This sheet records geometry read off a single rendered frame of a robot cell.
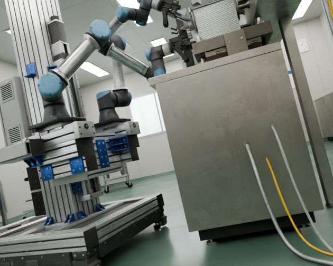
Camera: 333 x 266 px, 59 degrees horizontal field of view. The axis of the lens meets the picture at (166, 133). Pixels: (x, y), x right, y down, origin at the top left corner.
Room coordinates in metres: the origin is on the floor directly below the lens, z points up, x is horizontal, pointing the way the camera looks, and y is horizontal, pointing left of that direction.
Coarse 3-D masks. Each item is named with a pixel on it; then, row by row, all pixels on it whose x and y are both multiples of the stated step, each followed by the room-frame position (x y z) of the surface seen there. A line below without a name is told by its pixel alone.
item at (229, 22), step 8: (224, 16) 1.64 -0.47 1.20; (232, 16) 1.63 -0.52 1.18; (200, 24) 1.67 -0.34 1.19; (208, 24) 1.66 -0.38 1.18; (216, 24) 1.65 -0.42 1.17; (224, 24) 1.64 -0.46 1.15; (232, 24) 1.63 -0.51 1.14; (200, 32) 1.67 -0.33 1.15; (208, 32) 1.66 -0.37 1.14; (216, 32) 1.65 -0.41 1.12; (224, 32) 1.64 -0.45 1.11
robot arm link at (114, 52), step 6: (108, 42) 1.72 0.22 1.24; (102, 48) 1.70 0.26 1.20; (108, 48) 1.72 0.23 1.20; (114, 48) 1.74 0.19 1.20; (108, 54) 1.75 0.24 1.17; (114, 54) 1.75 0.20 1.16; (120, 54) 1.75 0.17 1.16; (126, 54) 1.76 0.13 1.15; (120, 60) 1.77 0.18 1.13; (126, 60) 1.76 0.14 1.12; (132, 60) 1.77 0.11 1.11; (138, 60) 1.80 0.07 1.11; (132, 66) 1.78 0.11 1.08; (138, 66) 1.78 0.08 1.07; (144, 66) 1.79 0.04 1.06; (138, 72) 1.81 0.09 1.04; (144, 72) 1.80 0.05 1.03
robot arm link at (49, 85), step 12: (96, 24) 1.56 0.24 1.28; (84, 36) 1.57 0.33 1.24; (96, 36) 1.55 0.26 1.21; (108, 36) 1.59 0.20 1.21; (84, 48) 1.55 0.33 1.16; (96, 48) 1.60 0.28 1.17; (72, 60) 1.52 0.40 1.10; (84, 60) 1.57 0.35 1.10; (48, 72) 1.50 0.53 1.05; (60, 72) 1.50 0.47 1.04; (72, 72) 1.54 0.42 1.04; (48, 84) 1.46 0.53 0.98; (60, 84) 1.47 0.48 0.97; (48, 96) 1.48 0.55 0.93; (60, 96) 1.59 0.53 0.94
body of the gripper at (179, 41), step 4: (180, 36) 1.66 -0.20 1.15; (184, 36) 1.65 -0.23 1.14; (172, 40) 1.69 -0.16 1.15; (176, 40) 1.68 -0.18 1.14; (180, 40) 1.66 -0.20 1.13; (184, 40) 1.67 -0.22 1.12; (188, 40) 1.66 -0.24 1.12; (172, 44) 1.69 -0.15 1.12; (176, 44) 1.69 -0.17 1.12; (180, 44) 1.66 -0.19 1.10; (184, 44) 1.66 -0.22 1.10; (172, 48) 1.69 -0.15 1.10; (180, 48) 1.68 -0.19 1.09; (184, 48) 1.68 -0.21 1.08; (188, 48) 1.69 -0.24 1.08; (172, 52) 1.69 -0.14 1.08
